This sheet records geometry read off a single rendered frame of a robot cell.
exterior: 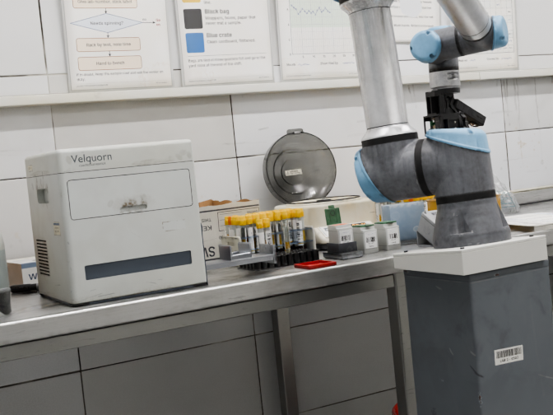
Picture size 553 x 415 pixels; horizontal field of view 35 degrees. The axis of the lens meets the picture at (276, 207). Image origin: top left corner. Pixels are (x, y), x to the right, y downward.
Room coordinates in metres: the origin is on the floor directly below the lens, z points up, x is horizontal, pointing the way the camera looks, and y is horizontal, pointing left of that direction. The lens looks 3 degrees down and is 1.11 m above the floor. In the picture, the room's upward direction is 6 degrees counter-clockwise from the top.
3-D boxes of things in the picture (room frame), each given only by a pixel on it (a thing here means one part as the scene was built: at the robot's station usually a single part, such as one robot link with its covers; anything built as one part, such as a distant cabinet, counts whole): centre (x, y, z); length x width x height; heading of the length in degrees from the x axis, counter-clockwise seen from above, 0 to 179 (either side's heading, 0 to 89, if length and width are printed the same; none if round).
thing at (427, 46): (2.10, -0.42, 1.35); 0.11 x 0.11 x 0.08; 62
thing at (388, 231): (2.09, -0.26, 0.91); 0.05 x 0.04 x 0.07; 28
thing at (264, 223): (2.00, 0.01, 0.93); 0.17 x 0.09 x 0.11; 119
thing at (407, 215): (2.19, -0.32, 0.92); 0.10 x 0.07 x 0.10; 113
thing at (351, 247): (2.02, -0.14, 0.89); 0.09 x 0.05 x 0.04; 26
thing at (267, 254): (1.84, 0.12, 0.92); 0.21 x 0.07 x 0.05; 118
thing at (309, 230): (2.11, 0.03, 0.91); 0.20 x 0.10 x 0.07; 118
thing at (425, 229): (2.08, -0.37, 0.92); 0.13 x 0.07 x 0.08; 28
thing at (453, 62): (2.20, -0.45, 1.35); 0.09 x 0.08 x 0.11; 152
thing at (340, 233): (2.02, -0.14, 0.92); 0.05 x 0.04 x 0.06; 26
